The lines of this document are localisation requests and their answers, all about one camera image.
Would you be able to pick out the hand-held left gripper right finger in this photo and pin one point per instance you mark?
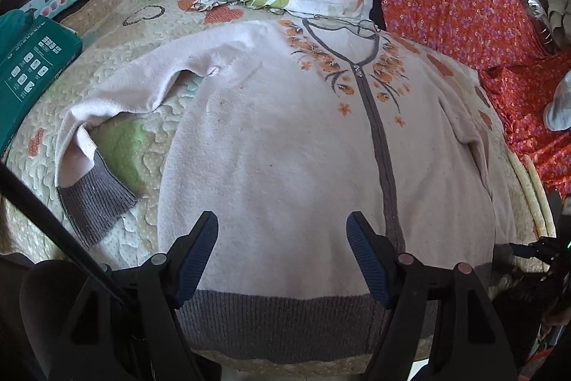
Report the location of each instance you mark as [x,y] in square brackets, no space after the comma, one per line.
[366,260]

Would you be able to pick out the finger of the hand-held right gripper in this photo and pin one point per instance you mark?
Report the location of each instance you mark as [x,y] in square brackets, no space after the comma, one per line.
[522,249]

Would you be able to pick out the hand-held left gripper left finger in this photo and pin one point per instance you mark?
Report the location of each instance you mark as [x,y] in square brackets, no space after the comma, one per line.
[196,256]

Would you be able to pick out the pink cardigan with grey trim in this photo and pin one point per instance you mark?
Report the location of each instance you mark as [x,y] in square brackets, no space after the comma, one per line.
[276,166]

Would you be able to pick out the quilted heart-print bedspread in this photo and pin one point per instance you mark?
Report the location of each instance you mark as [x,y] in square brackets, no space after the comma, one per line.
[122,144]

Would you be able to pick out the grey sock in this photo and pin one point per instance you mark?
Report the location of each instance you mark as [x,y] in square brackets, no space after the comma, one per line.
[560,104]

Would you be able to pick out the teal cardboard box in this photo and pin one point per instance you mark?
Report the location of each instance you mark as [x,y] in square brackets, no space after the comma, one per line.
[35,68]

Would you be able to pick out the orange floral cloth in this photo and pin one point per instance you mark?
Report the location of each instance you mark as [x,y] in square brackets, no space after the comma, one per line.
[446,6]

